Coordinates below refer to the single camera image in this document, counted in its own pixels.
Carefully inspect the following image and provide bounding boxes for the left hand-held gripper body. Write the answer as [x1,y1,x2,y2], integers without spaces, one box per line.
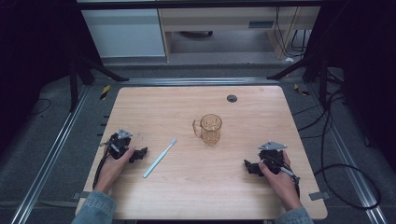
[106,127,135,161]

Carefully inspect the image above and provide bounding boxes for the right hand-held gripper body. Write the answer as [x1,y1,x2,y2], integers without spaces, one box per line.
[257,141,289,175]

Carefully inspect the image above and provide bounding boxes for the pale blue toothbrush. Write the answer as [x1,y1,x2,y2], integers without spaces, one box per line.
[142,137,178,179]

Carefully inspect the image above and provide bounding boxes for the amber glass mug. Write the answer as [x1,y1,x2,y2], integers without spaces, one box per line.
[191,113,223,147]

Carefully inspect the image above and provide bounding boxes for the person's left hand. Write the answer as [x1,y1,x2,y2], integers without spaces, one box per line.
[92,147,136,195]

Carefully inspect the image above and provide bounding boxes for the person's right hand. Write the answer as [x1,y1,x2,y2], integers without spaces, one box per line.
[258,150,304,212]

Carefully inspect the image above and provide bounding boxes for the yellow and black tape strip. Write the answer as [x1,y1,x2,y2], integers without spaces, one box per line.
[292,82,311,97]
[99,84,112,101]

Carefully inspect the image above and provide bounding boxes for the black metal stand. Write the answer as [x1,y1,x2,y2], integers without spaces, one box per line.
[67,46,130,113]
[266,46,347,110]

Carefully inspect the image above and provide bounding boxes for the white cabinet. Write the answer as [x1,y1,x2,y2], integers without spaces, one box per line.
[80,7,166,59]

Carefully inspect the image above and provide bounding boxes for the light wooden desk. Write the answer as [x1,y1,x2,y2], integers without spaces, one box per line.
[157,6,321,62]

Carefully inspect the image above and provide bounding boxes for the right hand-held gripper black cable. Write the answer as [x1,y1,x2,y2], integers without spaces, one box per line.
[270,157,302,200]

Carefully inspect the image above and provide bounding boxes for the hand-held gripper black cable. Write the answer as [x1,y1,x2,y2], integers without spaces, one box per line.
[270,157,302,200]
[92,140,114,189]

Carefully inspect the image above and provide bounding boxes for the left hand-held gripper black cable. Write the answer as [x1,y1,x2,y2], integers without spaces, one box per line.
[92,140,114,189]

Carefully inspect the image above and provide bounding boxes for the long black floor cable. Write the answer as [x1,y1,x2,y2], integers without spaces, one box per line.
[292,87,383,211]

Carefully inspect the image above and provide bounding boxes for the grey metal table bracket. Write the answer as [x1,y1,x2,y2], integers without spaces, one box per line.
[308,190,331,202]
[72,190,92,201]

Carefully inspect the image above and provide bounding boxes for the aluminium floor rail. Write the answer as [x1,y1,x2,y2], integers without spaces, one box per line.
[120,77,281,88]
[306,83,390,224]
[10,84,92,224]

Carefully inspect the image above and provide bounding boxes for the thin black floor cable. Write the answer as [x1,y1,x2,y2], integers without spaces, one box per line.
[27,97,52,117]

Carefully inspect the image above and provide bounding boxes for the bundle of hanging desk cables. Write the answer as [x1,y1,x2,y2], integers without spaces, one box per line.
[274,6,312,60]

